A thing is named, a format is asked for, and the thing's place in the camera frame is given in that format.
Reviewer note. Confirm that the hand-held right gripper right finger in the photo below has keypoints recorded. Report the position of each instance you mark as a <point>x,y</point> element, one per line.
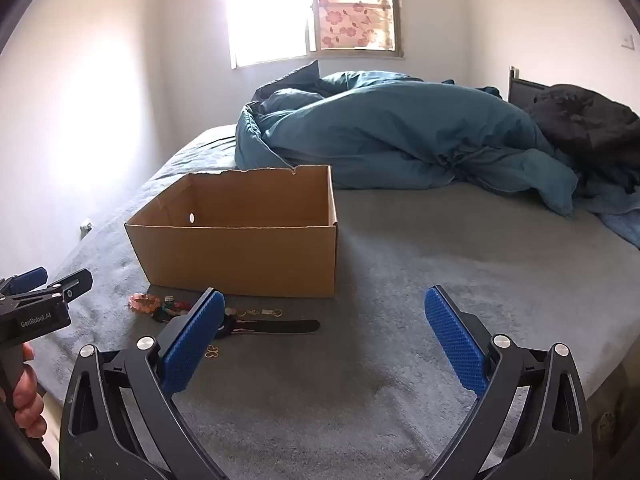
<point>457,345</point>

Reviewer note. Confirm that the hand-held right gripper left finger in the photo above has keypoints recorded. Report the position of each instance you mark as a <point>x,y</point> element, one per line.
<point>195,345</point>

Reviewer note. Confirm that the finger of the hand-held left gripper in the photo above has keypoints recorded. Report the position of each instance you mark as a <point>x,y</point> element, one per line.
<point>75,282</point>
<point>27,279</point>

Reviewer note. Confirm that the gold butterfly earring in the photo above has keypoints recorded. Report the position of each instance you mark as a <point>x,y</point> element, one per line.
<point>212,351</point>

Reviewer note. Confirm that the gold hoop earrings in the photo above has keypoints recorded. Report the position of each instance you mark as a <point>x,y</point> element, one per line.
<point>248,313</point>

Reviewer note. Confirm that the black wristwatch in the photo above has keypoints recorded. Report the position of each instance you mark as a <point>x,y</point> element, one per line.
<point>280,326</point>

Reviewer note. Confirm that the brown cardboard box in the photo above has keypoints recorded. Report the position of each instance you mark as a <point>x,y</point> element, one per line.
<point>240,255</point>

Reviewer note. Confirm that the person's left hand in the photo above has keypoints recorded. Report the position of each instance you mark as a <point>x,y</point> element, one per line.
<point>30,407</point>

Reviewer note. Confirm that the round floor drain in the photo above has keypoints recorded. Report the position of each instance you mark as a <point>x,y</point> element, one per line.
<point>607,422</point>

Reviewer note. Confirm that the blue towel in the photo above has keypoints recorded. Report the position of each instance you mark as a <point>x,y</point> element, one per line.
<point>617,215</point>

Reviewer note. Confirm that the teal duvet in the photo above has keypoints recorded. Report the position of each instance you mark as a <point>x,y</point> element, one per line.
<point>400,135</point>

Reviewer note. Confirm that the black jacket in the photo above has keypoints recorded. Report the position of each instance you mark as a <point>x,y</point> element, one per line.
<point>585,120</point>

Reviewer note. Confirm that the dark bed headboard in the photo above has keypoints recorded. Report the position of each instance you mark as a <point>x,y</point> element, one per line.
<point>520,90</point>

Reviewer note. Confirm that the dark blue pillow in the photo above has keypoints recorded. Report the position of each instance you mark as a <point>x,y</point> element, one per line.
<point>295,80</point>

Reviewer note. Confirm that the window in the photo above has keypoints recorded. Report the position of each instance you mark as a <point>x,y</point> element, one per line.
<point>270,15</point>

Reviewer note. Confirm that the floral window film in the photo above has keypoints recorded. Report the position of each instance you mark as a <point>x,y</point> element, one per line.
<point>355,10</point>

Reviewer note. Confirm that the white wall socket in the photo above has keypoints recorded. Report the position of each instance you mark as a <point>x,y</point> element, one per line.
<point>85,227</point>

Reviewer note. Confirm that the white wall switch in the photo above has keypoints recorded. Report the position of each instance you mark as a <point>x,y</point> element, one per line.
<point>628,41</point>

